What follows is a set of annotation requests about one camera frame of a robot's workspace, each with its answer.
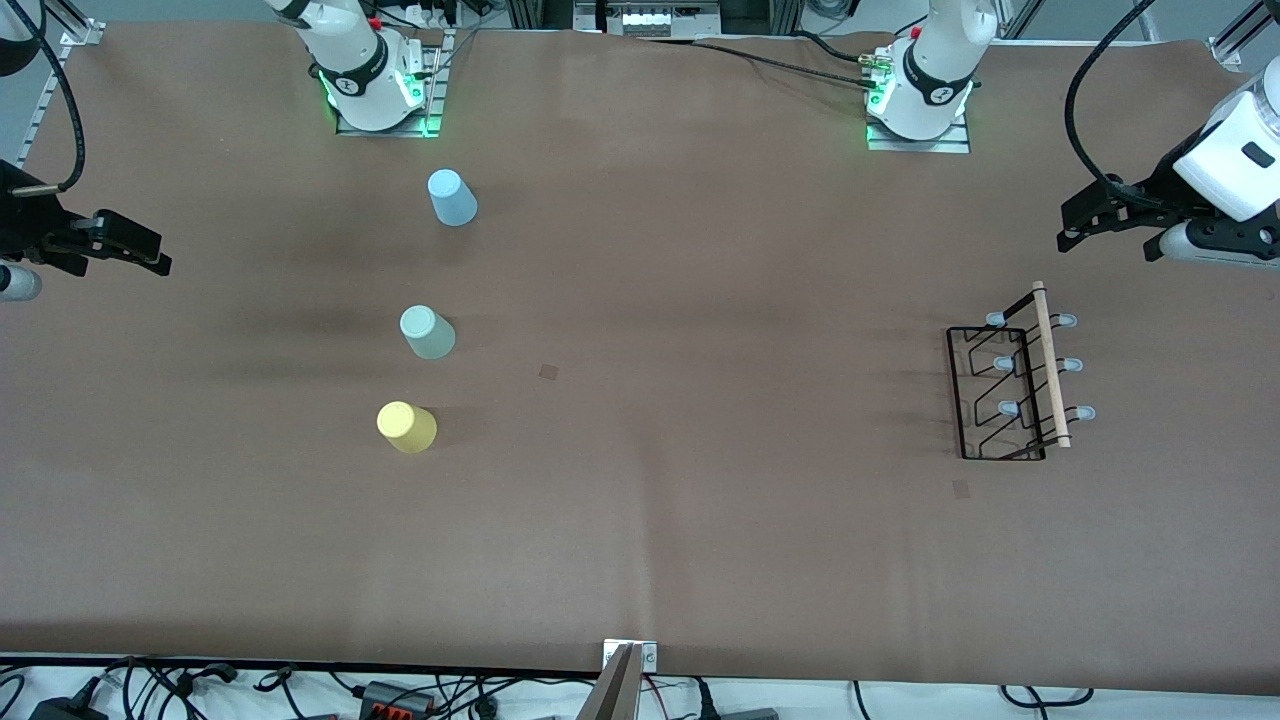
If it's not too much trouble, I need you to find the black power adapter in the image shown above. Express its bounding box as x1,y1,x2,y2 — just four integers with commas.
28,695,111,720

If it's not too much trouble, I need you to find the aluminium frame rail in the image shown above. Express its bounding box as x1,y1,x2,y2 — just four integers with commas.
15,18,106,171
1205,0,1280,71

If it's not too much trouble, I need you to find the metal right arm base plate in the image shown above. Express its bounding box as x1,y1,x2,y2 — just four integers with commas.
335,30,446,138

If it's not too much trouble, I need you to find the yellow plastic cup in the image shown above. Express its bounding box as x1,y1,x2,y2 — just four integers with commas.
376,401,439,455

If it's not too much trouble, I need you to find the silver camera mount bracket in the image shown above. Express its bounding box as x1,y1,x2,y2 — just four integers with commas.
575,640,661,720

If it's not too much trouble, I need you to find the orange black connector block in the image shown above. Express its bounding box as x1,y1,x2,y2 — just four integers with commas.
360,680,436,717

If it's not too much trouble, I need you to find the short black table cable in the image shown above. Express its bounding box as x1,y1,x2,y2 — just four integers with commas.
795,30,873,65

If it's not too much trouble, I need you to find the light blue plastic cup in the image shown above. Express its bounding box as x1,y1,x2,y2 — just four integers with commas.
427,168,479,228

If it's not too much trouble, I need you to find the long black table cable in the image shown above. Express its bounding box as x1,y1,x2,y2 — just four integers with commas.
640,36,883,93

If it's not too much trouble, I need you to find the white power strip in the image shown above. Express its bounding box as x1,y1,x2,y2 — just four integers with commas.
608,0,723,39

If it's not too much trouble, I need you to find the black wire cup holder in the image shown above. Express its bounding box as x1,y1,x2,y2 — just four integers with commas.
945,282,1098,463

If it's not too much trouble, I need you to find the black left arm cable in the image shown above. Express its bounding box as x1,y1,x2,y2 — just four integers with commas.
1063,0,1161,196

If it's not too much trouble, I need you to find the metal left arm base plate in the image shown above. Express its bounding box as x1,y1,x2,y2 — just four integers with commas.
866,115,972,154

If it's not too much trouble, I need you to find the mint green plastic cup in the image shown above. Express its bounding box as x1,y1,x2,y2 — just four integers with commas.
399,305,457,361

